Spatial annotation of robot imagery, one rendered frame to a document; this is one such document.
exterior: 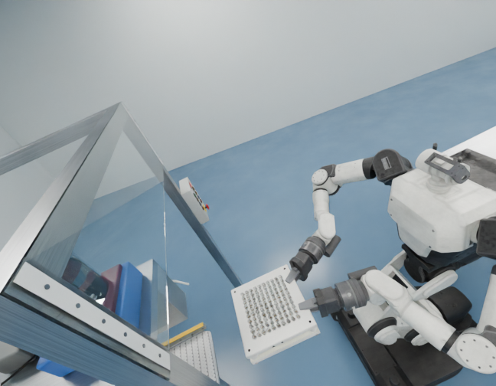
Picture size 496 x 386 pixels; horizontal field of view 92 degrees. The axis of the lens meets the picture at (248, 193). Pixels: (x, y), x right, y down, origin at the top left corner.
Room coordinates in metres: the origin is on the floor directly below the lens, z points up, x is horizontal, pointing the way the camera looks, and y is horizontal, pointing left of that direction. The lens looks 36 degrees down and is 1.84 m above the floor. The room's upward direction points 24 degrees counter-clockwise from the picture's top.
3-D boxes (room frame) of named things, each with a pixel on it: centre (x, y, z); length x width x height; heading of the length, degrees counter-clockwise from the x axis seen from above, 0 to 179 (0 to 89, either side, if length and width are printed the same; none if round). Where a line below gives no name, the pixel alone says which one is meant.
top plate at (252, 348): (0.45, 0.09, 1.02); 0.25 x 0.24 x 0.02; 1
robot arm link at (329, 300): (0.38, -0.12, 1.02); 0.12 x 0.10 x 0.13; 83
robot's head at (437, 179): (0.46, -0.53, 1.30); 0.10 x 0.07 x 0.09; 1
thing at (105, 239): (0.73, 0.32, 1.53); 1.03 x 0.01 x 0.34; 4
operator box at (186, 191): (1.27, 0.33, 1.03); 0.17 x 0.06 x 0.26; 4
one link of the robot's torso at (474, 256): (0.45, -0.63, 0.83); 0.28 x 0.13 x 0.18; 91
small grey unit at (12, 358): (0.44, 0.73, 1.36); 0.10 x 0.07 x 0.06; 94
